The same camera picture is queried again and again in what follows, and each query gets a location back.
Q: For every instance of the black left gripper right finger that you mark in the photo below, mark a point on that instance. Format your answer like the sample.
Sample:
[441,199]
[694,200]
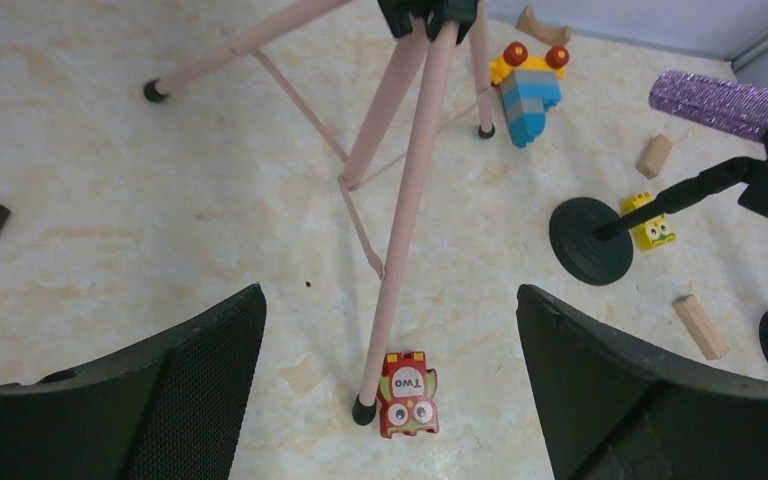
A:
[613,406]

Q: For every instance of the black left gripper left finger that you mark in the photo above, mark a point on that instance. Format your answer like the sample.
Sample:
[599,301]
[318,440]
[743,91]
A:
[170,406]

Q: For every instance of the long wooden block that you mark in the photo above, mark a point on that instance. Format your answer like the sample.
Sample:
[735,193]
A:
[700,327]

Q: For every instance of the black microphone desk stand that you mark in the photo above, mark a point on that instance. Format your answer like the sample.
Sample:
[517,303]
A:
[593,242]

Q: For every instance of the yellow owl toy block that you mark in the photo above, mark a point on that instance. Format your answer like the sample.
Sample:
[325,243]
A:
[653,233]

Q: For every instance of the red owl toy block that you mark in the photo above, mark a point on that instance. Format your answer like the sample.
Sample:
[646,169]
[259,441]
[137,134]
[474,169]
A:
[406,391]

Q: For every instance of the small wooden block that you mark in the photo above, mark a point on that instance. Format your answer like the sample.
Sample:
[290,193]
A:
[654,156]

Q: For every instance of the purple glitter microphone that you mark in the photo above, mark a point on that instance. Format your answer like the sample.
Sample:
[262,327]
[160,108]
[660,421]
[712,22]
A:
[732,107]

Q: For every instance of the blue yellow toy block car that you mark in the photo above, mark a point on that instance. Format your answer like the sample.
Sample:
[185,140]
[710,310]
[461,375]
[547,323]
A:
[529,87]

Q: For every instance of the wooden arch block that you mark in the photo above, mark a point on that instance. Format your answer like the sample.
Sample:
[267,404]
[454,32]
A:
[549,35]

